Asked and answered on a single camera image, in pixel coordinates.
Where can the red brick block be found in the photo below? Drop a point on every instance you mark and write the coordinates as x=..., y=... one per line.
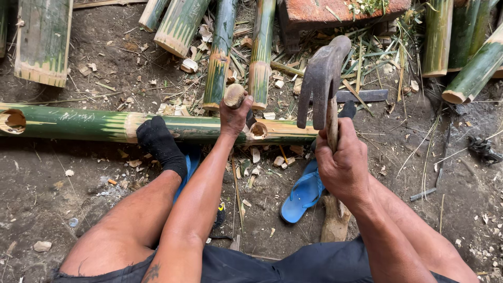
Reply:
x=326, y=11

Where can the flat metal knife blade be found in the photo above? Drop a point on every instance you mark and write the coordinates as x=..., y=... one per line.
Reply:
x=367, y=95

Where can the short green bamboo section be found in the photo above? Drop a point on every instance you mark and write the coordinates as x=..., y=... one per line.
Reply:
x=151, y=15

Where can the pale stone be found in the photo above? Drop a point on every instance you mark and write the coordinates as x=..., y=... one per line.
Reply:
x=42, y=246

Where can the yellow and black tool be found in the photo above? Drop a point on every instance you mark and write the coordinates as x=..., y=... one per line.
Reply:
x=220, y=215

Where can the person's right leg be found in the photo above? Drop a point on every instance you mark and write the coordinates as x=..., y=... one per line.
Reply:
x=436, y=239

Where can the thick split bamboo section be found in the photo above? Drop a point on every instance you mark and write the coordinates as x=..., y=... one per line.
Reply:
x=43, y=39

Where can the dark green bamboo section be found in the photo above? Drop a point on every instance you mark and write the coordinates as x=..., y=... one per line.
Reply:
x=220, y=55

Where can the small wood offcut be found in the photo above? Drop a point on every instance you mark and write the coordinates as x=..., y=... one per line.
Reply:
x=235, y=243

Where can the wide green bamboo section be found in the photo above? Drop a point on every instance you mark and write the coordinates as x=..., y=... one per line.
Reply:
x=180, y=25

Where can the person's right hand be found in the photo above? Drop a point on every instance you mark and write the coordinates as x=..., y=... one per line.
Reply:
x=344, y=165

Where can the long green bamboo pole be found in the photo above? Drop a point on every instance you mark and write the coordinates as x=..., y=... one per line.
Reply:
x=78, y=124

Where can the rough wooden log piece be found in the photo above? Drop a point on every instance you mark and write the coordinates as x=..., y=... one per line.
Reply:
x=335, y=222

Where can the small grey metal rod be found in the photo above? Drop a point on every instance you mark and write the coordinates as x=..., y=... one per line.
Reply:
x=423, y=194

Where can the black sock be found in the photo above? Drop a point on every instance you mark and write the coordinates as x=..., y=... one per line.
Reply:
x=161, y=145
x=348, y=110

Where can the person's black shorts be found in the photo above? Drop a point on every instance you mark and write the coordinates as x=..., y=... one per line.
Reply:
x=275, y=267

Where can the yellowish green bamboo section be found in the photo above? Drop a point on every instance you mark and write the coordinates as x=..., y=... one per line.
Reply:
x=261, y=59

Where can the thin wooden plank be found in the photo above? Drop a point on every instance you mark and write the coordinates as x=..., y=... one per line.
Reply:
x=106, y=3

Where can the person's left hand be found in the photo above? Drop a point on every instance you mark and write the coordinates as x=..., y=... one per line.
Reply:
x=234, y=120

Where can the blue rubber sandal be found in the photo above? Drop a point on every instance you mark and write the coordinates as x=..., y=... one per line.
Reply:
x=300, y=194
x=188, y=169

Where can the person's left leg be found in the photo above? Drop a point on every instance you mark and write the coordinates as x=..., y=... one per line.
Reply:
x=125, y=228

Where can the person's leg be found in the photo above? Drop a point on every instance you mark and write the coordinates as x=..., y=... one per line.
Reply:
x=436, y=239
x=125, y=228

